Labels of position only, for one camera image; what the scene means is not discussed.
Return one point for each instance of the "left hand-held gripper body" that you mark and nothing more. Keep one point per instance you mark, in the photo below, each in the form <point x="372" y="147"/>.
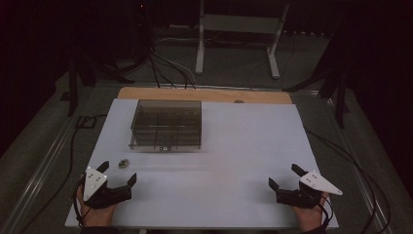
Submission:
<point x="97" y="188"/>

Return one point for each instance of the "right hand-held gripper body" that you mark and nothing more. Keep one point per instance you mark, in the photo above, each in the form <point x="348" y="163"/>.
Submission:
<point x="308" y="191"/>

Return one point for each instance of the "smoky transparent drawer box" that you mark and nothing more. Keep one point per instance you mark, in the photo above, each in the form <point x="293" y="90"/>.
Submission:
<point x="166" y="125"/>

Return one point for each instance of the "person's left hand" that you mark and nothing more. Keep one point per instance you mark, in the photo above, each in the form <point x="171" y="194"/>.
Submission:
<point x="96" y="213"/>

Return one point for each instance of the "person's right hand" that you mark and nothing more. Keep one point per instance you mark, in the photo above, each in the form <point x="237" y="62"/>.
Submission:
<point x="311" y="216"/>

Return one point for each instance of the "white table mat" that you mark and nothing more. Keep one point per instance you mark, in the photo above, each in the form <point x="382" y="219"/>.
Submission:
<point x="227" y="175"/>

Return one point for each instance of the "black tripod stand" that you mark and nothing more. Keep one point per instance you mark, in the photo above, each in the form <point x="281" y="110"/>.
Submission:
<point x="87" y="78"/>
<point x="331" y="84"/>

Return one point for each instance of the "wooden table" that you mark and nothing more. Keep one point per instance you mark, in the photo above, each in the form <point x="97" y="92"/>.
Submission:
<point x="207" y="95"/>

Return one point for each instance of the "white metal stand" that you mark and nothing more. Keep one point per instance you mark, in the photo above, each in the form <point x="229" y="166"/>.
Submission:
<point x="238" y="32"/>

